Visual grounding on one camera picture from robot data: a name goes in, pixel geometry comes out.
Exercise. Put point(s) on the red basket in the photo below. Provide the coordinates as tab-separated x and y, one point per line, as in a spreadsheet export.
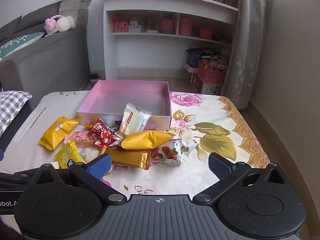
206	33

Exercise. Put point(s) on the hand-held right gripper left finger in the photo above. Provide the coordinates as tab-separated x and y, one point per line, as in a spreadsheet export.
100	167

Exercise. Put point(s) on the large yellow snack packet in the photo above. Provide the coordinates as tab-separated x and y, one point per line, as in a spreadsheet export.
145	140
56	131

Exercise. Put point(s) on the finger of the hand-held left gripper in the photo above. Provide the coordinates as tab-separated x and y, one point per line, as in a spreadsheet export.
1	155
12	180

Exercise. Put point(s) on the orange pen holder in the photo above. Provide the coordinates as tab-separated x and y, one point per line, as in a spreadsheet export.
167	26
186	27

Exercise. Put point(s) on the white green date packet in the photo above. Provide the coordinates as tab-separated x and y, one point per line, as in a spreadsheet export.
183	148

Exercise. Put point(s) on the white low rack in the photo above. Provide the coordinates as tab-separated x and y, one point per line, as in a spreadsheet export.
188	67

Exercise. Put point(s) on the small yellow blue-label packet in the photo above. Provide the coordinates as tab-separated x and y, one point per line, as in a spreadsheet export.
67	155

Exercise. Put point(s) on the white bookshelf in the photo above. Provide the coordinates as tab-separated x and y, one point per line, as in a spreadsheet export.
170	2

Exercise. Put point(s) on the pink floor basket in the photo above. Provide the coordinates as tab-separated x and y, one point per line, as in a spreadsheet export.
212	76

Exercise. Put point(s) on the printed cardboard box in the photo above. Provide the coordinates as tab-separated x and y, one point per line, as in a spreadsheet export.
210	88

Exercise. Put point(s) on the golden brown snack packet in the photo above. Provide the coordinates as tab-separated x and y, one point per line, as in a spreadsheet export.
127	158

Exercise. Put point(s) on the stack of books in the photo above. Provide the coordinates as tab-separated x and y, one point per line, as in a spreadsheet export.
75	7

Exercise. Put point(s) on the grey plaid pillow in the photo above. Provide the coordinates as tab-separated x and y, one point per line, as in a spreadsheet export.
11	105

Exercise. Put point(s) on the white yellow snack packet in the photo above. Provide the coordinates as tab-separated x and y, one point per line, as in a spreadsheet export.
132	120

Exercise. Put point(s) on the teal patterned cushion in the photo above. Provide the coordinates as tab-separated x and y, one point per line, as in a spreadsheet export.
20	42

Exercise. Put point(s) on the pink rice cake bar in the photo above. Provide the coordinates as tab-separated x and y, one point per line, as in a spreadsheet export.
82	140

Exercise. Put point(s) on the blue storage box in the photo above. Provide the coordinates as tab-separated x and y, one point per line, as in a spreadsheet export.
193	58

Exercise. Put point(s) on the pink cardboard box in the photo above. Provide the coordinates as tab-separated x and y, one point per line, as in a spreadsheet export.
130	97

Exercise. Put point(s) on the pink perforated basket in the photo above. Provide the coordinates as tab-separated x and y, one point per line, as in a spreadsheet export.
121	27

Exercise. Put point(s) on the white labelled box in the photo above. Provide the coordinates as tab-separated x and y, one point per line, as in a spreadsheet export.
135	28

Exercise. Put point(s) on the beige curtain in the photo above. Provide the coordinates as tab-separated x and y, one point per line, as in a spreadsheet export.
250	42

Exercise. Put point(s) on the grey sofa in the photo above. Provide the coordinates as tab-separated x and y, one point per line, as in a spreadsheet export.
50	60

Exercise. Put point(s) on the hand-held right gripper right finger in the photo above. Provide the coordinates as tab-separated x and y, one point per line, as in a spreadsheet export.
220	167

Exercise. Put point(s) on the pink plush toy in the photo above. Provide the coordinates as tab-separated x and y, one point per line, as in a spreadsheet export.
50	25

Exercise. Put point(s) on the white plush toy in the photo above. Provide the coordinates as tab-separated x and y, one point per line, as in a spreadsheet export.
65	23

